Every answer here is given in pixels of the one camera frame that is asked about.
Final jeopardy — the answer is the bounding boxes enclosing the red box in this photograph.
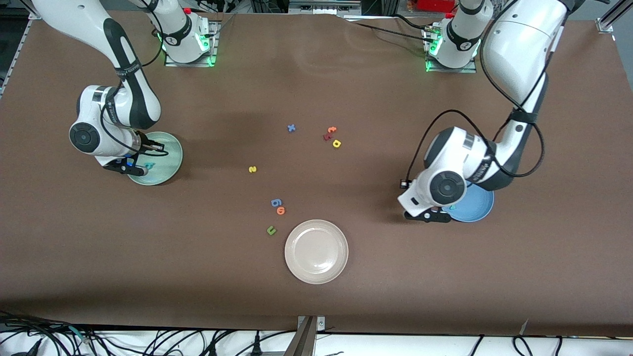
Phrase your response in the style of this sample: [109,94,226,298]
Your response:
[417,0,458,13]

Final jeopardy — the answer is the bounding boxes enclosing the teal tipped cable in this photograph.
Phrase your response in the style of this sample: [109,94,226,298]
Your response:
[64,324,94,344]

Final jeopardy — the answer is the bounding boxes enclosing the black cable connector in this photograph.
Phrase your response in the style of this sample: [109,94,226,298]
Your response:
[10,339,45,356]

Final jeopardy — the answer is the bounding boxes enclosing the brown table cover sheet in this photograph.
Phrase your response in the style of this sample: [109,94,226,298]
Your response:
[0,7,633,338]

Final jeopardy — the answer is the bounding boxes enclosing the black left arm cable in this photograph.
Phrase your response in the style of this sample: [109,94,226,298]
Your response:
[406,0,545,186]

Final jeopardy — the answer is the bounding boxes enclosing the black cable on table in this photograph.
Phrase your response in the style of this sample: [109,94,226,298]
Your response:
[344,20,436,40]
[393,14,438,30]

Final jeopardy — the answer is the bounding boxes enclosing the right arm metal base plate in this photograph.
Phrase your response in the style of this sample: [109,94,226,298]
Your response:
[164,20,219,68]

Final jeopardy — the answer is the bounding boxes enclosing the grey metal frame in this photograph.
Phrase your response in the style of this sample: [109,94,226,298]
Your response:
[250,0,396,18]

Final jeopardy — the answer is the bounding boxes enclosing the pale green plate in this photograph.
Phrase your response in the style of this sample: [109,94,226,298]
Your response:
[126,131,183,186]

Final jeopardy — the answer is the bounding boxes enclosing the looped black cable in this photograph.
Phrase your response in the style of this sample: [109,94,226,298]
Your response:
[512,335,537,356]

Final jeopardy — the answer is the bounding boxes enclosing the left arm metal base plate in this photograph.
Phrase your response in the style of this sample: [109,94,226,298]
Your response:
[424,25,478,74]

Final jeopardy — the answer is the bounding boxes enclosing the aluminium frame profile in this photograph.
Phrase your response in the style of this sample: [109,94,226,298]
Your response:
[596,0,633,34]

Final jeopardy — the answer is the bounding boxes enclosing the beige plate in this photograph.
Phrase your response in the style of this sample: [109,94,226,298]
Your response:
[284,219,349,285]

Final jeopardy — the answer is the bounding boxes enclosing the blue plate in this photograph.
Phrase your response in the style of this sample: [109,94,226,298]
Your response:
[443,180,495,223]

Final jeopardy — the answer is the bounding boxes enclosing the grey metal bracket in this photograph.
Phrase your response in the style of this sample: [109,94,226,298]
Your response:
[284,315,327,356]

